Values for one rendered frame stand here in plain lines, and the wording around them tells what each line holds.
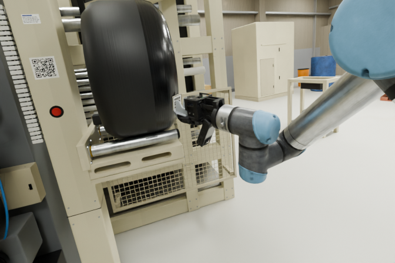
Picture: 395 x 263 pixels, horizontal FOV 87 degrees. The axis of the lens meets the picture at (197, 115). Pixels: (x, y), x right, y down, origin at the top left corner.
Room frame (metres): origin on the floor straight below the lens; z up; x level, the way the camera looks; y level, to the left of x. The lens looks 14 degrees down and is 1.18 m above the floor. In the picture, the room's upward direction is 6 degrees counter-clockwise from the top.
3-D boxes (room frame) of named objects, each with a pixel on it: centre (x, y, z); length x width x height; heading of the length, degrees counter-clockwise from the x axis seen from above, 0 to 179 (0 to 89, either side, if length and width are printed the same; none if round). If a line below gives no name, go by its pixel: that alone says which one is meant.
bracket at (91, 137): (0.87, 0.47, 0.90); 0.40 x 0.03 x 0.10; 17
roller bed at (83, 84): (1.22, 0.62, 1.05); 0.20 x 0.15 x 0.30; 107
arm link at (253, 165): (0.51, -0.15, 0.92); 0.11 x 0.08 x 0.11; 118
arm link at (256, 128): (0.50, -0.14, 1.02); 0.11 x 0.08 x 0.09; 44
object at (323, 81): (3.01, -1.72, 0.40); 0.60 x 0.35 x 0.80; 27
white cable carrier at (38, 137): (0.77, 0.61, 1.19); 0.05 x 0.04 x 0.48; 17
